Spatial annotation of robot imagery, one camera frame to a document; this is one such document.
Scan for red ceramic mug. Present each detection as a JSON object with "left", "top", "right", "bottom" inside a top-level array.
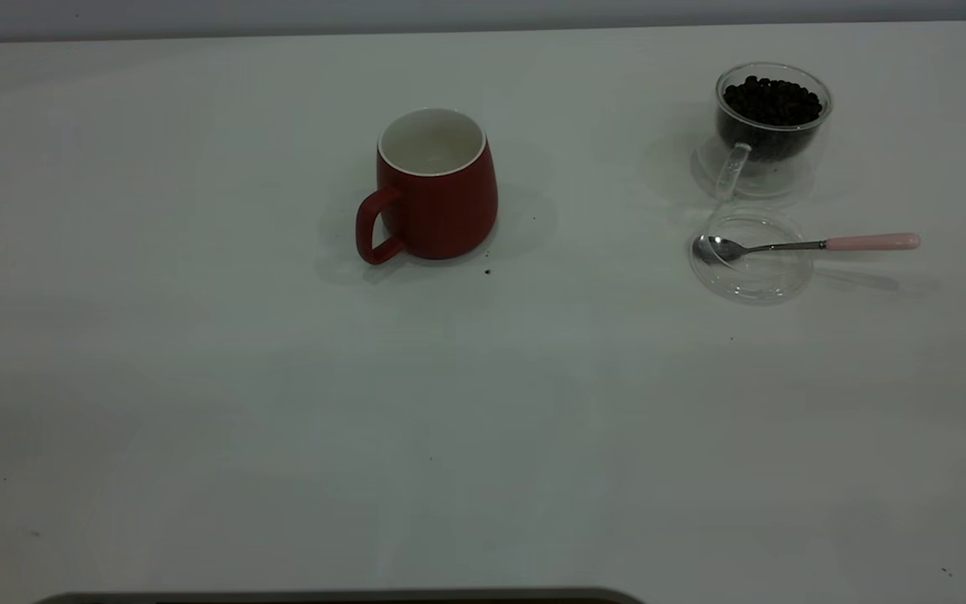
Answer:
[{"left": 356, "top": 107, "right": 499, "bottom": 266}]

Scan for metal spoon with pink handle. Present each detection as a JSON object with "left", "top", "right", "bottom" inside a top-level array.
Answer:
[{"left": 693, "top": 233, "right": 922, "bottom": 266}]

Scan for dark coffee beans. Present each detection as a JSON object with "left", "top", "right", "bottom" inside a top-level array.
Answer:
[{"left": 718, "top": 75, "right": 825, "bottom": 162}]

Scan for clear glass saucer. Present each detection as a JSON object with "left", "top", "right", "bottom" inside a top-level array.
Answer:
[{"left": 688, "top": 208, "right": 814, "bottom": 305}]

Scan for clear glass cup with handle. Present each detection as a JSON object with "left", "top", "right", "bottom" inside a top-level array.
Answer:
[{"left": 691, "top": 60, "right": 834, "bottom": 202}]

